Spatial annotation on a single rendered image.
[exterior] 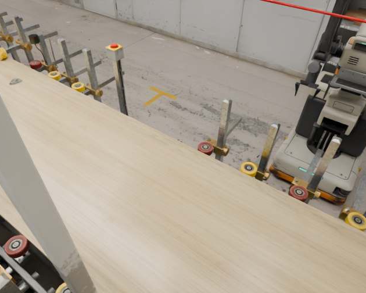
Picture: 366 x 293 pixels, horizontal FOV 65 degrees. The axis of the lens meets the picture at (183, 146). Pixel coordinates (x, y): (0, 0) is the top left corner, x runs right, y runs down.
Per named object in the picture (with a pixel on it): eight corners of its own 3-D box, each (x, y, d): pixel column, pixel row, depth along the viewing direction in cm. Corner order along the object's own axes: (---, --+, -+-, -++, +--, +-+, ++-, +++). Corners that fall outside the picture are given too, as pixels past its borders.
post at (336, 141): (299, 203, 150) (334, 134, 117) (305, 206, 149) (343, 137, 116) (297, 207, 148) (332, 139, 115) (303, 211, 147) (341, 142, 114)
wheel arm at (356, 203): (360, 176, 154) (363, 171, 151) (367, 179, 153) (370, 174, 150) (340, 236, 128) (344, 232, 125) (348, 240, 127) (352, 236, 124)
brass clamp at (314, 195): (292, 182, 147) (295, 175, 143) (319, 195, 141) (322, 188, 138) (288, 189, 143) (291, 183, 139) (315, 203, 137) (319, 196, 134)
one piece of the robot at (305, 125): (298, 128, 278) (330, 45, 220) (358, 152, 256) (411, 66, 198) (286, 147, 258) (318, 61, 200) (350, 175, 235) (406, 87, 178)
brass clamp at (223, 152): (208, 142, 167) (209, 136, 163) (229, 152, 161) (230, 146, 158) (203, 148, 163) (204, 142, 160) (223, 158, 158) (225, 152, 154)
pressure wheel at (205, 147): (212, 165, 155) (214, 150, 147) (197, 167, 154) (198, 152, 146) (210, 155, 161) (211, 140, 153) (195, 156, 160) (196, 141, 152)
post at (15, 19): (36, 73, 242) (15, 14, 209) (39, 74, 240) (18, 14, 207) (33, 75, 240) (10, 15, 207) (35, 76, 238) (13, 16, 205)
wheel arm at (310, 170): (315, 153, 162) (318, 147, 159) (321, 155, 161) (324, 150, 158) (288, 205, 136) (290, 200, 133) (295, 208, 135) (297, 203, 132)
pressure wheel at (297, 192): (301, 214, 134) (309, 200, 126) (283, 210, 135) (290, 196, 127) (300, 200, 139) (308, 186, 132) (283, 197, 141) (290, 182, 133)
